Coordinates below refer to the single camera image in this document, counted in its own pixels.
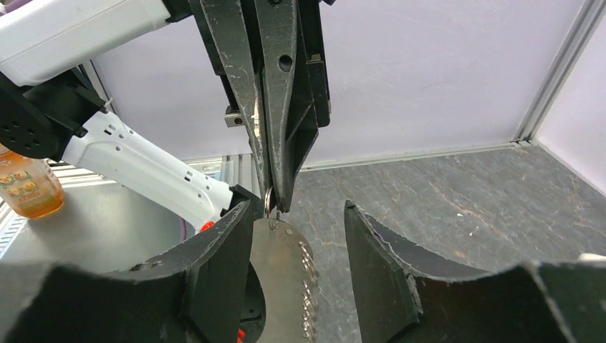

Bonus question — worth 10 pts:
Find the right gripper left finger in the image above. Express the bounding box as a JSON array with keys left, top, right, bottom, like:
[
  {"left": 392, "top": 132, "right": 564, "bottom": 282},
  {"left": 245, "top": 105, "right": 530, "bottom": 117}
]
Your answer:
[{"left": 1, "top": 200, "right": 261, "bottom": 342}]

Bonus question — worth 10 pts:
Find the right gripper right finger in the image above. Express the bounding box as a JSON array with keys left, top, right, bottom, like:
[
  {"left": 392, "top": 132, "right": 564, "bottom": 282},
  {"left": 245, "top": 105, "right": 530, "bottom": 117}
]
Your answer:
[{"left": 344, "top": 201, "right": 605, "bottom": 342}]

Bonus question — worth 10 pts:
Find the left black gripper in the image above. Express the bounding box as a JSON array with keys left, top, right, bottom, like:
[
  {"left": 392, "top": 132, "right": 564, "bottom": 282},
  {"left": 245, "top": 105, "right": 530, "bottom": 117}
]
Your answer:
[{"left": 189, "top": 0, "right": 331, "bottom": 212}]

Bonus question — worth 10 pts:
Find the metal key holder red handle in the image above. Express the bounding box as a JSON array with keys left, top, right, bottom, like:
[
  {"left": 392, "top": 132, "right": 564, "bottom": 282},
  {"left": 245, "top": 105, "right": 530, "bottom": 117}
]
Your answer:
[{"left": 199, "top": 186, "right": 321, "bottom": 343}]

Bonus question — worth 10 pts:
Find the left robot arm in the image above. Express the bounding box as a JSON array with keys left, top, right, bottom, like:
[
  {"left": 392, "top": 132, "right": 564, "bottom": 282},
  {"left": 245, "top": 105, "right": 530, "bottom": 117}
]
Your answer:
[{"left": 1, "top": 0, "right": 331, "bottom": 228}]

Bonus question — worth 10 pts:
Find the orange liquid bottle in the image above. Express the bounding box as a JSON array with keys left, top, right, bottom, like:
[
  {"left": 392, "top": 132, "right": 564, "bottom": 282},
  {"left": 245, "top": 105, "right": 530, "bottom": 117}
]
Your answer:
[{"left": 1, "top": 146, "right": 64, "bottom": 219}]

